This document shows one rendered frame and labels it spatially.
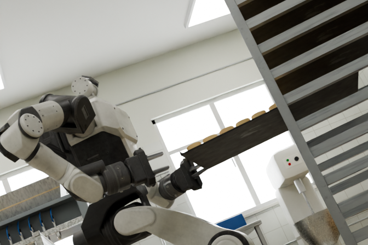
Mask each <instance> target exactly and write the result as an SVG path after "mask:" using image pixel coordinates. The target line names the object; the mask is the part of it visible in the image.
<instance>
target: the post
mask: <svg viewBox="0 0 368 245"><path fill-rule="evenodd" d="M224 1H225V3H226V6H227V8H228V10H229V12H230V14H231V16H232V18H233V20H234V22H235V24H236V26H237V28H238V30H239V32H240V34H241V36H242V38H243V40H244V42H245V44H246V46H247V47H248V50H249V52H250V54H251V56H252V58H253V59H254V61H255V64H256V66H257V68H258V70H259V71H260V73H261V75H262V78H263V80H264V82H265V83H266V85H267V88H268V90H269V92H270V94H271V96H272V98H273V100H274V102H275V104H276V106H277V108H278V110H279V112H280V114H281V116H282V118H283V120H284V122H285V124H286V126H287V128H288V130H289V132H290V134H291V136H292V138H293V140H294V142H295V144H296V146H297V148H298V150H299V152H300V154H301V156H302V158H303V160H304V162H305V164H306V166H307V168H308V170H309V172H310V175H311V176H312V178H313V180H314V182H315V184H316V186H317V188H318V190H319V192H320V194H321V196H322V198H323V200H324V202H325V204H326V206H327V208H328V210H329V212H330V214H331V216H332V218H333V220H334V222H335V224H336V226H337V228H338V230H339V232H340V234H341V236H342V238H343V240H344V242H345V244H346V245H358V244H357V242H356V240H355V238H354V236H353V234H352V232H351V230H350V228H349V226H348V224H347V223H346V221H345V219H344V217H343V215H342V213H341V211H340V209H339V207H338V205H337V203H336V201H335V199H334V197H333V195H332V193H331V191H330V189H329V187H328V185H327V183H326V181H325V179H324V177H323V175H322V173H321V171H320V169H319V167H318V165H317V163H316V161H315V159H314V157H313V155H312V153H311V151H310V149H309V147H308V145H307V143H306V141H305V139H304V137H303V135H302V133H301V131H300V129H299V127H298V125H297V123H296V121H295V119H294V117H293V115H292V113H291V111H290V109H289V107H288V105H287V103H286V101H285V99H284V97H283V95H282V93H281V91H280V89H279V87H278V85H277V84H276V82H275V80H274V78H273V76H272V74H271V72H270V70H269V68H268V66H267V64H266V62H265V60H264V58H263V56H262V54H261V52H260V50H259V48H258V46H257V44H256V42H255V40H254V38H253V36H252V34H251V32H250V30H249V28H248V26H247V24H246V22H245V20H244V18H243V16H242V14H241V12H240V10H239V8H238V6H237V4H236V2H235V0H224Z"/></svg>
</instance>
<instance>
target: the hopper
mask: <svg viewBox="0 0 368 245"><path fill-rule="evenodd" d="M65 195H66V190H65V188H64V187H63V186H62V185H61V184H60V183H58V182H57V181H56V180H54V179H52V178H51V177H50V176H48V177H45V178H43V179H40V180H38V181H36V182H33V183H31V184H28V185H25V186H23V187H21V188H18V189H16V190H13V191H11V192H8V193H6V194H4V195H1V196H0V222H2V221H4V220H7V219H9V218H12V217H14V216H16V215H19V214H21V213H23V212H26V211H29V210H31V209H33V208H36V207H38V206H41V205H43V204H45V203H48V202H50V201H53V200H55V199H58V198H60V197H63V196H65Z"/></svg>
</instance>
